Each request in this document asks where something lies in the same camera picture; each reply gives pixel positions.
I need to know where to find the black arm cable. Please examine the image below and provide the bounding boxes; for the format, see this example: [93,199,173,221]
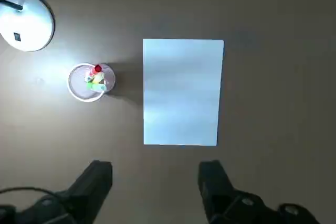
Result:
[0,186,60,200]

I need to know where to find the green highlighter pen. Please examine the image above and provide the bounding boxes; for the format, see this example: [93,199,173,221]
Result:
[86,81,107,92]

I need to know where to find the white gooseneck desk lamp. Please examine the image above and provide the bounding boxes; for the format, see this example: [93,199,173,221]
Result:
[0,0,56,52]

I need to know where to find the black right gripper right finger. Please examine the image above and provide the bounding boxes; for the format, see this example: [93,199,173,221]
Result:
[198,159,321,224]

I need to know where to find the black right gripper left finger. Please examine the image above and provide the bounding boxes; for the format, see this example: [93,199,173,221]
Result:
[0,159,113,224]

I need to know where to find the white paper sheet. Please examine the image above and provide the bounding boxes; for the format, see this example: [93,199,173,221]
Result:
[142,38,225,146]

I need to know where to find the white pen holder cup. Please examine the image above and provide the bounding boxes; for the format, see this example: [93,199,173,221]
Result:
[68,62,116,103]

